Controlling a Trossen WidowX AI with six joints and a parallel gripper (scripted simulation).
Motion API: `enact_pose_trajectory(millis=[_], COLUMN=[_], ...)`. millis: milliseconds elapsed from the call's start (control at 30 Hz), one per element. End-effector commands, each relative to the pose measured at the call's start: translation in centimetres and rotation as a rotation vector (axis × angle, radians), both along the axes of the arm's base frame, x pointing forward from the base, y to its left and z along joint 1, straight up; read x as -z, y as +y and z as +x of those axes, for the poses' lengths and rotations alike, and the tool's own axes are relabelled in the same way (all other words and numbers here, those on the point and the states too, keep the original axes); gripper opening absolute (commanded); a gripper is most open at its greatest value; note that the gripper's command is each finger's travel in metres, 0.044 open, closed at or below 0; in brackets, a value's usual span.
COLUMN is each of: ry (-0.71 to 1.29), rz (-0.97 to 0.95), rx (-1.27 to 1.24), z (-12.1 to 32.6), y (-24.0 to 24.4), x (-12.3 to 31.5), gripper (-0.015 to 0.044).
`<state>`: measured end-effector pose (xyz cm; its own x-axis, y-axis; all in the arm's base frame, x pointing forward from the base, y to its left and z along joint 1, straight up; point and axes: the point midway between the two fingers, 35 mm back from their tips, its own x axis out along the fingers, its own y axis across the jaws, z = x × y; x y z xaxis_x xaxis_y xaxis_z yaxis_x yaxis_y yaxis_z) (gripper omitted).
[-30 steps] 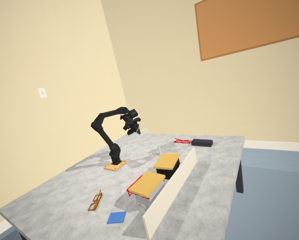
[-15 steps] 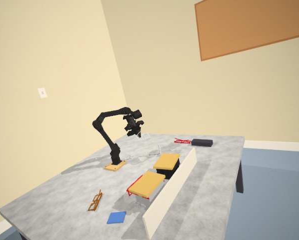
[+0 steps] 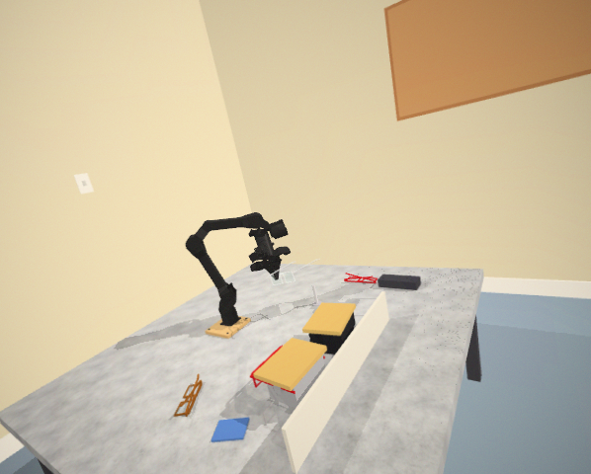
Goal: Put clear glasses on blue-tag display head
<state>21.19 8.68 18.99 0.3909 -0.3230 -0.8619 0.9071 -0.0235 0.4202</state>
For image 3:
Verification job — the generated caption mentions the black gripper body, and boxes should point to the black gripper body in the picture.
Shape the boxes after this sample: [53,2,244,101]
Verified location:
[250,240,291,272]

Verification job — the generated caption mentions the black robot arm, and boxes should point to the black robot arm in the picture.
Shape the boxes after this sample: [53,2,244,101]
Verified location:
[186,212,289,326]

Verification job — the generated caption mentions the blue flat square pad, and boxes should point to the blue flat square pad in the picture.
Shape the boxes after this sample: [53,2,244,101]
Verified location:
[211,418,250,442]

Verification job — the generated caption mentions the cream flat panel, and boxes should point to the cream flat panel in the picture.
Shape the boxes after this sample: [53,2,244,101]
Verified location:
[282,291,388,474]

